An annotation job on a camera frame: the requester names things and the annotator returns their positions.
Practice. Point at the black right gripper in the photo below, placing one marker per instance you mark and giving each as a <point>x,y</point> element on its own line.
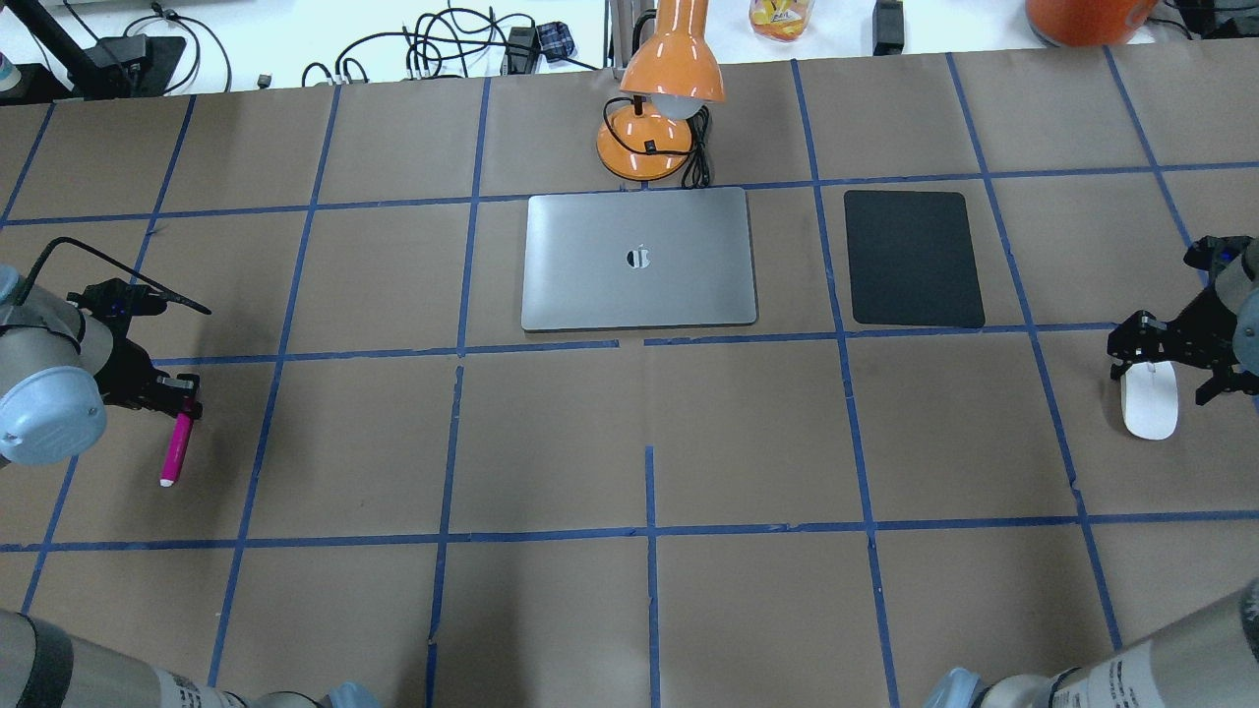
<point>1199,335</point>

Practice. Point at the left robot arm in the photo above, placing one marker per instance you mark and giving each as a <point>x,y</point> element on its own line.
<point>65,361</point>

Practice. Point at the orange desk lamp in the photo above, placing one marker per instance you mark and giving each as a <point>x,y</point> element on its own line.
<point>657,127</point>

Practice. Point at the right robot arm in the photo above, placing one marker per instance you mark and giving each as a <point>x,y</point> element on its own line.
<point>1207,658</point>

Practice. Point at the black power adapter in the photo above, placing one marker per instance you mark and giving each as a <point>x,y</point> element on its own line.
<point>888,33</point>

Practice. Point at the orange bucket with lid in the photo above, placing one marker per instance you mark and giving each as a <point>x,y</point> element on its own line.
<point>1087,23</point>

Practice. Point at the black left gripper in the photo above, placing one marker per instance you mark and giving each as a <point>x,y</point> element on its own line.
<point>128,369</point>

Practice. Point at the silver closed laptop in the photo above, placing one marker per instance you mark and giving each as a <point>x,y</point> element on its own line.
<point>645,259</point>

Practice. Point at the black mousepad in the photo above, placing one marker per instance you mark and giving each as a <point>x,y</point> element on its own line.
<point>911,259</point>

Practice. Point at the white computer mouse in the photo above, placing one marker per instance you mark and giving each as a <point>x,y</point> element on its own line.
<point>1149,400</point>

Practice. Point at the yellow drink bottle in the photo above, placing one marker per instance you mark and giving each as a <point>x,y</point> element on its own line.
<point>784,21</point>

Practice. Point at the pink marker pen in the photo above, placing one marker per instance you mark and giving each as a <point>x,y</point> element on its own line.
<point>175,456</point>

